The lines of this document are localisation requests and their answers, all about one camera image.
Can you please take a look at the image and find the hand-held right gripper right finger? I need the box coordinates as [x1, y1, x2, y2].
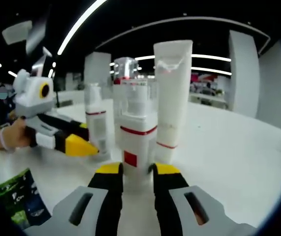
[151, 162, 257, 236]

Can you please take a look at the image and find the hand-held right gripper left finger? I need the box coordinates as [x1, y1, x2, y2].
[24, 161, 124, 236]

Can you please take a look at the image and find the white red-banded pump skincare bottle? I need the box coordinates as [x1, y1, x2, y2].
[84, 82, 114, 158]

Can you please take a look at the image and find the clear red-square skincare bottle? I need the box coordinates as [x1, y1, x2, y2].
[114, 83, 159, 183]

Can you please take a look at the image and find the green and black skincare sachet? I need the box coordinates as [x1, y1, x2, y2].
[0, 168, 53, 230]

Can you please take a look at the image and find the large white clear-capped skincare bottle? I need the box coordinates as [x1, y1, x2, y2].
[112, 57, 146, 99]

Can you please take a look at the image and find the white skincare tube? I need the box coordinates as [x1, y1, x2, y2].
[153, 40, 194, 163]

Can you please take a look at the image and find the person's left hand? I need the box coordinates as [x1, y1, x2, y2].
[6, 117, 38, 151]

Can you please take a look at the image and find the curved ceiling light strip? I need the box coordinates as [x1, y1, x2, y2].
[56, 0, 109, 56]

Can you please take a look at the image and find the pale bead bracelet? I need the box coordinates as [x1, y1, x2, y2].
[0, 127, 16, 152]

